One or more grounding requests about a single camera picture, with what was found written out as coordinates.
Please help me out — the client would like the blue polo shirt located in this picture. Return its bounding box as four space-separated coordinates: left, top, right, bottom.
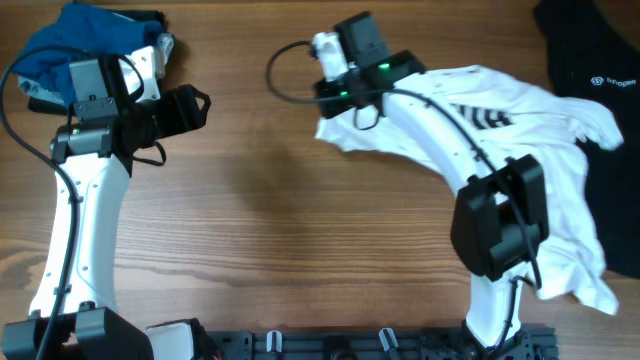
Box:
14 3 165 105

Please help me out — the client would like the black t-shirt with logo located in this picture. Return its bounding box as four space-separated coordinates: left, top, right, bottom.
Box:
533 0 639 278

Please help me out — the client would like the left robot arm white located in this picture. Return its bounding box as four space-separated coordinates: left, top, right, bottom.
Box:
1 46 220 359

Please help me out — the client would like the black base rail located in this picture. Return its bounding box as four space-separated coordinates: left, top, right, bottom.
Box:
209 326 560 360

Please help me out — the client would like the light denim garment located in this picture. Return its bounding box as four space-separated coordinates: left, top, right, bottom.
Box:
18 33 175 106

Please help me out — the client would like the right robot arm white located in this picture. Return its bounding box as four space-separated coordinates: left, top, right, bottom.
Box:
311 12 549 359

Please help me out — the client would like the white t-shirt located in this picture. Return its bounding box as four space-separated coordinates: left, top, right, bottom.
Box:
316 65 619 315

